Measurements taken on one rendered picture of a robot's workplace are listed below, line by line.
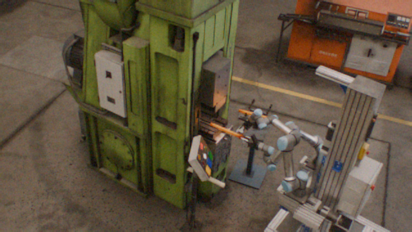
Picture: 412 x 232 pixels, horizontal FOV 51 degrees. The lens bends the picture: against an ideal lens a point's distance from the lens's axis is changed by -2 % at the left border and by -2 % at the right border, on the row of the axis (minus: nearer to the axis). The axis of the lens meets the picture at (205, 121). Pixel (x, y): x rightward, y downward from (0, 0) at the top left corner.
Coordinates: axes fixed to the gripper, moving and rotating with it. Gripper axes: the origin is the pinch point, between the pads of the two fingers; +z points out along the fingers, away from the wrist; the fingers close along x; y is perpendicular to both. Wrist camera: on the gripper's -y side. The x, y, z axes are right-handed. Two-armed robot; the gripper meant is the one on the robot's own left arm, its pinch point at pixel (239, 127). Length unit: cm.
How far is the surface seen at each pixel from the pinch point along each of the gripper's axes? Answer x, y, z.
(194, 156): -71, -12, -4
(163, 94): -37, -76, 2
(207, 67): -14, -62, -41
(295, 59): 340, -3, 119
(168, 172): -38, -20, 88
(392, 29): 367, 73, -28
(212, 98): -17.0, -39.3, -19.4
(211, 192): -14, 30, 92
